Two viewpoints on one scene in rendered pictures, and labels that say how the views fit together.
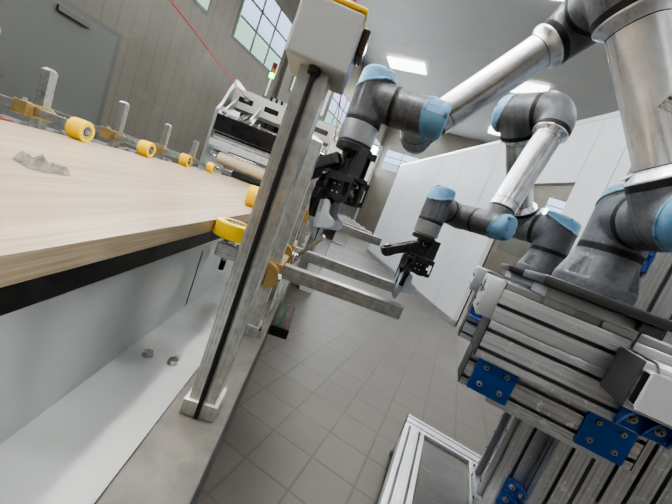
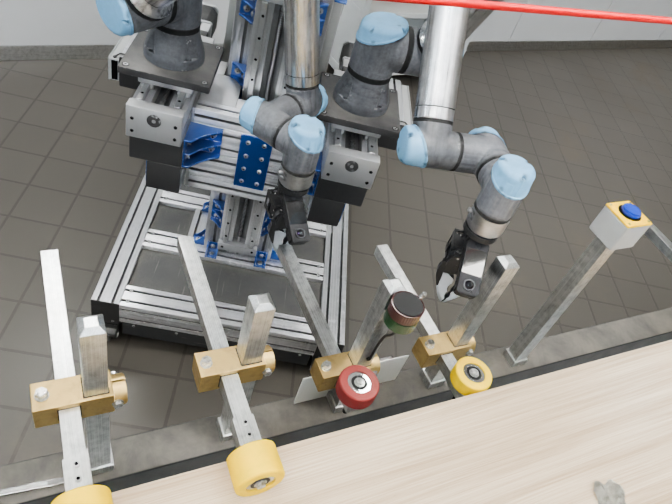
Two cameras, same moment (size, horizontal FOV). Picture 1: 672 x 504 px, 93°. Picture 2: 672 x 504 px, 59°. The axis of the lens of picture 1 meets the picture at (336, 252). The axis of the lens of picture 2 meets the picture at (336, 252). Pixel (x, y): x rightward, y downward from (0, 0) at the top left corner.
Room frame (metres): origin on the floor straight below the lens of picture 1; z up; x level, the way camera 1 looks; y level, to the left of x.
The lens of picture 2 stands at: (1.39, 0.72, 1.84)
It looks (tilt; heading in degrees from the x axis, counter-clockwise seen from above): 43 degrees down; 238
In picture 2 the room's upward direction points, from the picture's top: 20 degrees clockwise
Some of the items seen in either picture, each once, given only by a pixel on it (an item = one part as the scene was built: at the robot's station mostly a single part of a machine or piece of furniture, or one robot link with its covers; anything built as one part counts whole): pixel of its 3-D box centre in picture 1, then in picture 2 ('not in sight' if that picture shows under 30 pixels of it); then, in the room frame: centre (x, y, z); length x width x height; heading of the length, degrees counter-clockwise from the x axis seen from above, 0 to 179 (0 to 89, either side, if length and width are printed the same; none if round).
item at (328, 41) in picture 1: (325, 47); (618, 226); (0.39, 0.10, 1.18); 0.07 x 0.07 x 0.08; 5
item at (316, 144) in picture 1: (276, 249); (461, 332); (0.65, 0.12, 0.89); 0.03 x 0.03 x 0.48; 5
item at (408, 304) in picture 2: not in sight; (388, 339); (0.90, 0.19, 1.00); 0.06 x 0.06 x 0.22; 5
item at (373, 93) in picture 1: (372, 99); (504, 187); (0.68, 0.04, 1.24); 0.09 x 0.08 x 0.11; 79
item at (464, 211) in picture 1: (460, 216); (271, 119); (1.02, -0.32, 1.12); 0.11 x 0.11 x 0.08; 37
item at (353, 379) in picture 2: not in sight; (352, 396); (0.93, 0.21, 0.85); 0.08 x 0.08 x 0.11
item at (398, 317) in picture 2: not in sight; (406, 308); (0.90, 0.19, 1.10); 0.06 x 0.06 x 0.02
